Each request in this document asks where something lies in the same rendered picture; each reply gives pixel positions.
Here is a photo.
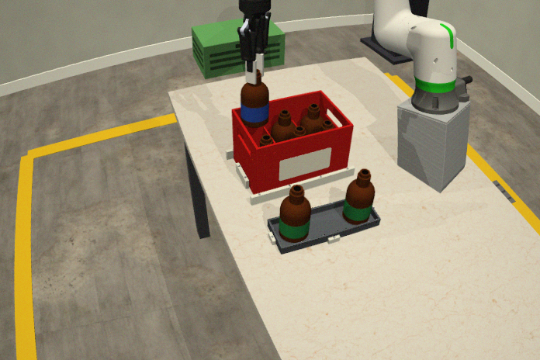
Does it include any red crate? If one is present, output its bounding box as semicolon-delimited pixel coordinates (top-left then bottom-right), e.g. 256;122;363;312
232;92;349;194

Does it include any brown bottle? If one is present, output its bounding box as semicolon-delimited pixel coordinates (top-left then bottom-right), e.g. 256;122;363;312
290;126;306;140
300;103;324;135
321;120;334;131
342;168;376;225
241;69;269;128
279;185;311;243
271;109;296;143
259;134;273;147

